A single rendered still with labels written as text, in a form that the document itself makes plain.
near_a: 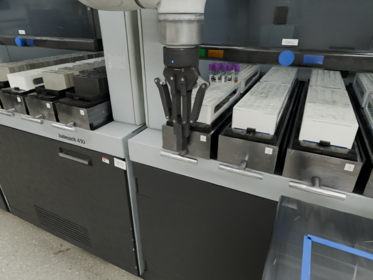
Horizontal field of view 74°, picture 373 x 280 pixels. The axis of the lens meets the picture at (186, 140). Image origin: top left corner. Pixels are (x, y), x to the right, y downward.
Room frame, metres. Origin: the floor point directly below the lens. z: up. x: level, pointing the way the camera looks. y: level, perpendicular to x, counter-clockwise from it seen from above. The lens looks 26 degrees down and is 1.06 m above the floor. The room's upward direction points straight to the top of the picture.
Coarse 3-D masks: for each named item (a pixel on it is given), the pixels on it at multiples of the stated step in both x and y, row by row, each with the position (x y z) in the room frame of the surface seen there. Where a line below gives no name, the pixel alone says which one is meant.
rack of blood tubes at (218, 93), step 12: (216, 84) 0.78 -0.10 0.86; (228, 84) 0.78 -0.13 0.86; (240, 84) 0.83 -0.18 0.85; (192, 96) 0.66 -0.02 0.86; (204, 96) 0.65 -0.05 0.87; (216, 96) 0.65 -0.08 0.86; (228, 96) 0.77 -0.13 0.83; (204, 108) 0.58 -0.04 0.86; (216, 108) 0.71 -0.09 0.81; (204, 120) 0.58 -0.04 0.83
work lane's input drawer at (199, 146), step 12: (252, 84) 0.97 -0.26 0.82; (240, 96) 0.81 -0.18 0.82; (228, 108) 0.69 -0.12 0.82; (168, 120) 0.60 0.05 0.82; (216, 120) 0.60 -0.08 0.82; (228, 120) 0.66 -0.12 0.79; (168, 132) 0.58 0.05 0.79; (192, 132) 0.55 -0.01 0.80; (204, 132) 0.54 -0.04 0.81; (216, 132) 0.57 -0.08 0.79; (168, 144) 0.58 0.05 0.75; (192, 144) 0.55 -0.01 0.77; (204, 144) 0.54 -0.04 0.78; (168, 156) 0.53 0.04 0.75; (180, 156) 0.52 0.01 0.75; (204, 156) 0.54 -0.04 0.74
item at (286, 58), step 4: (284, 52) 0.53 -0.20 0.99; (288, 52) 0.52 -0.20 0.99; (292, 52) 0.53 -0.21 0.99; (280, 56) 0.53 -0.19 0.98; (284, 56) 0.53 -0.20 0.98; (288, 56) 0.52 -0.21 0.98; (292, 56) 0.52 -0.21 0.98; (280, 60) 0.53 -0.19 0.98; (284, 60) 0.53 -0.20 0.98; (288, 60) 0.52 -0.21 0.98; (292, 60) 0.52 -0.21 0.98; (284, 64) 0.53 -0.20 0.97; (288, 64) 0.52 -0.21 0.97
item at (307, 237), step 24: (288, 216) 0.25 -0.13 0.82; (312, 216) 0.25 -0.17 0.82; (336, 216) 0.25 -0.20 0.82; (360, 216) 0.25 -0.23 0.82; (288, 240) 0.21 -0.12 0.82; (312, 240) 0.21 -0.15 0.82; (336, 240) 0.21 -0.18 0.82; (360, 240) 0.21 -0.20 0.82; (264, 264) 0.18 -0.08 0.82; (288, 264) 0.18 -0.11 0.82; (312, 264) 0.18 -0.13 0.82; (336, 264) 0.18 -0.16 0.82; (360, 264) 0.18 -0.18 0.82
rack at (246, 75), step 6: (240, 66) 1.11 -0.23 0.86; (246, 66) 1.10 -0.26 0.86; (252, 66) 1.11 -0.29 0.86; (258, 66) 1.10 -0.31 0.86; (240, 72) 0.97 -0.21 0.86; (246, 72) 0.97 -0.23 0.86; (252, 72) 0.97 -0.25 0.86; (258, 72) 1.10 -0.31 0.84; (240, 78) 0.86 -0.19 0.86; (246, 78) 0.90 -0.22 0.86; (252, 78) 1.03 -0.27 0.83; (246, 84) 1.01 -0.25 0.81; (240, 90) 0.86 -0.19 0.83
